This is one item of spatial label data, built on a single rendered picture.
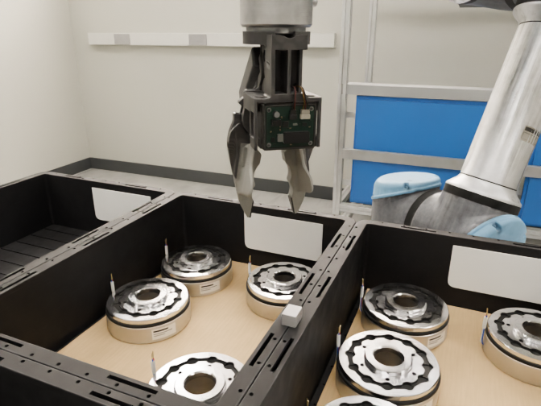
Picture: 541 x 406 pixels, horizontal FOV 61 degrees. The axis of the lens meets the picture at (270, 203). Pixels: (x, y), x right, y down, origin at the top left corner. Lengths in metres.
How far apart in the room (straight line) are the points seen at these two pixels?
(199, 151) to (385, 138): 1.86
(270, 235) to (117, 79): 3.53
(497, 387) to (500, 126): 0.38
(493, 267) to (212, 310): 0.37
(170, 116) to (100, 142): 0.81
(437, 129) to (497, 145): 1.58
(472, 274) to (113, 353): 0.46
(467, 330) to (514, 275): 0.09
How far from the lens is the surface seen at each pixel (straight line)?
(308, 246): 0.68
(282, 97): 0.47
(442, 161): 2.34
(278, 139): 0.47
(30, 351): 0.44
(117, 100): 4.18
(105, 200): 0.86
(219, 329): 0.60
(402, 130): 2.34
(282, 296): 0.60
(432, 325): 0.58
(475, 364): 0.59
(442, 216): 0.76
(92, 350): 0.60
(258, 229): 0.70
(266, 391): 0.36
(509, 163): 0.76
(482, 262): 0.65
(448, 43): 3.16
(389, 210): 0.83
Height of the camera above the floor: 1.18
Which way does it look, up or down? 20 degrees down
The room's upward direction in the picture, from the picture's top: straight up
